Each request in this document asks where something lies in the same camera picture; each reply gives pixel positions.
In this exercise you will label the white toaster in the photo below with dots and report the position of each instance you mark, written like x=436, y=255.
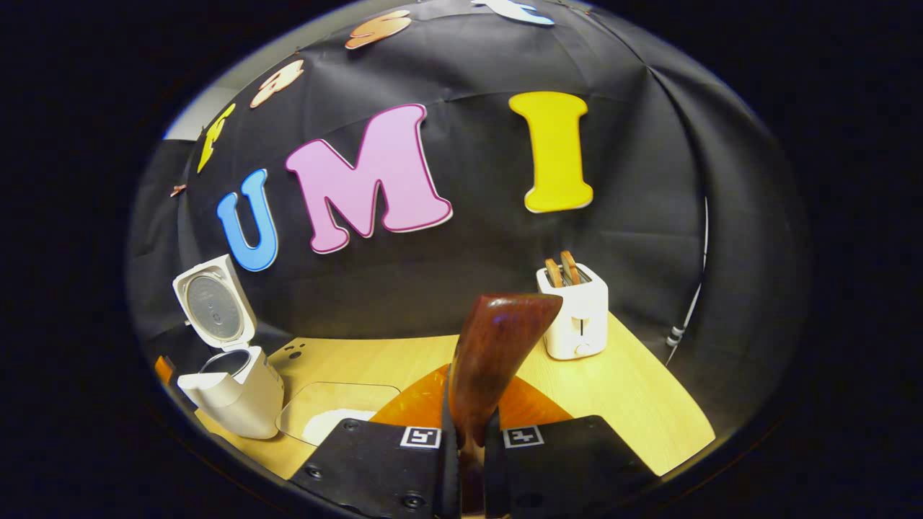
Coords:
x=577, y=324

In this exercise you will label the brown toast slice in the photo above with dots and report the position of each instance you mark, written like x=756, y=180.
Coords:
x=554, y=274
x=571, y=267

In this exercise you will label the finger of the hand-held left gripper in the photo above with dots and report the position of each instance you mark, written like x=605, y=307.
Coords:
x=164, y=369

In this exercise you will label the white rice cooker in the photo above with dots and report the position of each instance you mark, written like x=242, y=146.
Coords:
x=245, y=411

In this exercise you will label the clear plastic container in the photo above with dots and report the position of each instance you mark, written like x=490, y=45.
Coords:
x=324, y=396

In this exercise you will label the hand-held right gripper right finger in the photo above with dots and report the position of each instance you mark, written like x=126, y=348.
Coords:
x=570, y=468

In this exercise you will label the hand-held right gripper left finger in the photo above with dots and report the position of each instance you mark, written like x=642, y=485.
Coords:
x=375, y=468

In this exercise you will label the brown wooden spoon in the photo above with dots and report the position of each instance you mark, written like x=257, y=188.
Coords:
x=497, y=339

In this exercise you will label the black backdrop cloth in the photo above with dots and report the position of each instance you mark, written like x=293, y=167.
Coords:
x=649, y=144

